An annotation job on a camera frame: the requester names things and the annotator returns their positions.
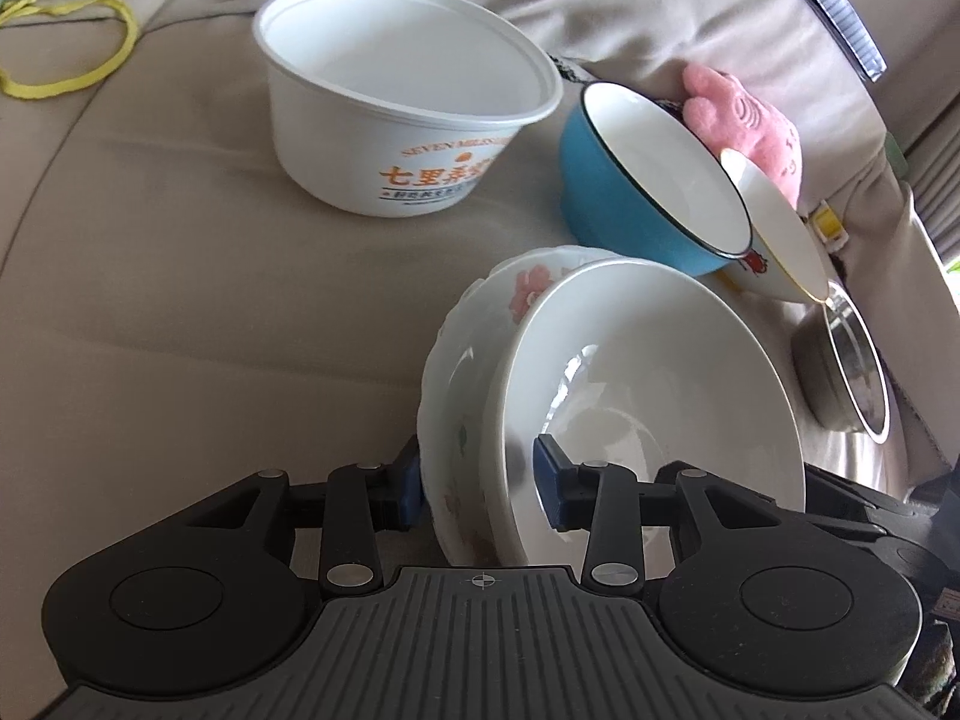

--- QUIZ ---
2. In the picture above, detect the beige cloth cover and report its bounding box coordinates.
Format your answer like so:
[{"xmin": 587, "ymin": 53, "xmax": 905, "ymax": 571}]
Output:
[{"xmin": 2, "ymin": 0, "xmax": 958, "ymax": 718}]

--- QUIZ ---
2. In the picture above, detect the pink plush toy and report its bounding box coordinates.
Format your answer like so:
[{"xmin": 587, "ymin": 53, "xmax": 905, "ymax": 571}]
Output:
[{"xmin": 682, "ymin": 64, "xmax": 802, "ymax": 208}]

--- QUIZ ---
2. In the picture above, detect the yellow cord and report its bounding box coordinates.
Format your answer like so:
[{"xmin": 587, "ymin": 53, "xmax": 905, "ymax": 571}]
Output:
[{"xmin": 0, "ymin": 0, "xmax": 142, "ymax": 101}]

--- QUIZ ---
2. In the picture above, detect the small yellow object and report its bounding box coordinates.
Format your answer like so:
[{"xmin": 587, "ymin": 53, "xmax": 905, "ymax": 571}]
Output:
[{"xmin": 807, "ymin": 202, "xmax": 850, "ymax": 252}]

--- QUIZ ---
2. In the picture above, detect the floral white ceramic plate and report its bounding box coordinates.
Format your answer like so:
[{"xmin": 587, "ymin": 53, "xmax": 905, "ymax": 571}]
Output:
[{"xmin": 416, "ymin": 245, "xmax": 612, "ymax": 566}]

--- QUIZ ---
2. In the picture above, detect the white plastic takeaway bowl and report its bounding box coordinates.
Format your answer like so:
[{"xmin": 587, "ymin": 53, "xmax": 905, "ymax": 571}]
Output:
[{"xmin": 252, "ymin": 0, "xmax": 563, "ymax": 218}]

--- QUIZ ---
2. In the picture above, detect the stainless steel bowl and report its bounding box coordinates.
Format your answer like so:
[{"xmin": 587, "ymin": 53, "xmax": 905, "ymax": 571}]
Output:
[{"xmin": 791, "ymin": 280, "xmax": 890, "ymax": 445}]

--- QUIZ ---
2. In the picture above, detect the blue enamel bowl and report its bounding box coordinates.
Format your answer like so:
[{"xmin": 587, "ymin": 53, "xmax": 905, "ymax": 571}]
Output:
[{"xmin": 558, "ymin": 82, "xmax": 754, "ymax": 277}]

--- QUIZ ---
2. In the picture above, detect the dark striped object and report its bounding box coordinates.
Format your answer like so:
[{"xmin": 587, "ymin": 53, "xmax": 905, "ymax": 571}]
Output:
[{"xmin": 807, "ymin": 0, "xmax": 887, "ymax": 85}]

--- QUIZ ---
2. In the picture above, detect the large white ceramic bowl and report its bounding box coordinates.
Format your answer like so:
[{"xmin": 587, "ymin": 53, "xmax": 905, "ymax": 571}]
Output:
[{"xmin": 478, "ymin": 259, "xmax": 805, "ymax": 569}]

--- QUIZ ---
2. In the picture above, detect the white bowl with yellow rim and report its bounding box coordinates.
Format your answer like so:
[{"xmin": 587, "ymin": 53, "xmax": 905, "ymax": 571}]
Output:
[{"xmin": 719, "ymin": 148, "xmax": 828, "ymax": 304}]

